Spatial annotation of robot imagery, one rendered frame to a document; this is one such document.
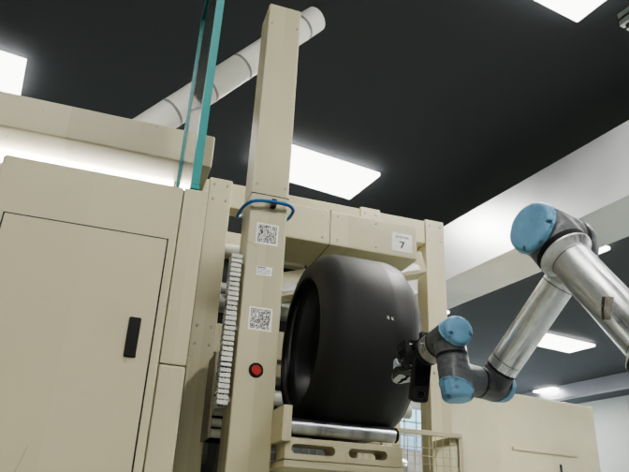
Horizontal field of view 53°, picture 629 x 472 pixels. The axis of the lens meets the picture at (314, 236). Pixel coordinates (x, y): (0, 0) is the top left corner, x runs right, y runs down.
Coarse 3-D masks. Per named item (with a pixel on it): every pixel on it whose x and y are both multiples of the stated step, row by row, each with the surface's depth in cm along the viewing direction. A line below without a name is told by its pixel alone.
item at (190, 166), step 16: (208, 0) 209; (224, 0) 156; (208, 16) 192; (208, 32) 178; (208, 48) 166; (208, 64) 147; (192, 80) 208; (208, 80) 145; (192, 96) 201; (208, 96) 144; (192, 112) 185; (208, 112) 142; (192, 128) 172; (192, 144) 161; (192, 160) 151; (192, 176) 135
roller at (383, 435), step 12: (300, 420) 182; (312, 420) 184; (300, 432) 181; (312, 432) 182; (324, 432) 183; (336, 432) 184; (348, 432) 185; (360, 432) 186; (372, 432) 187; (384, 432) 189; (396, 432) 190
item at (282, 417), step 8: (280, 408) 181; (288, 408) 178; (272, 416) 187; (280, 416) 180; (288, 416) 178; (272, 424) 186; (280, 424) 178; (288, 424) 177; (272, 432) 184; (280, 432) 177; (288, 432) 176; (272, 440) 183; (280, 440) 176; (288, 440) 175
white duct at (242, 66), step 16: (304, 16) 290; (320, 16) 294; (304, 32) 289; (256, 48) 274; (224, 64) 266; (240, 64) 268; (256, 64) 273; (224, 80) 263; (240, 80) 269; (176, 96) 252; (144, 112) 246; (160, 112) 247; (176, 112) 250
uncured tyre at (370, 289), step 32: (320, 288) 197; (352, 288) 190; (384, 288) 194; (288, 320) 228; (320, 320) 191; (352, 320) 184; (384, 320) 187; (416, 320) 192; (288, 352) 228; (320, 352) 187; (352, 352) 182; (384, 352) 185; (288, 384) 220; (320, 384) 185; (352, 384) 183; (384, 384) 185; (320, 416) 188; (352, 416) 187; (384, 416) 189
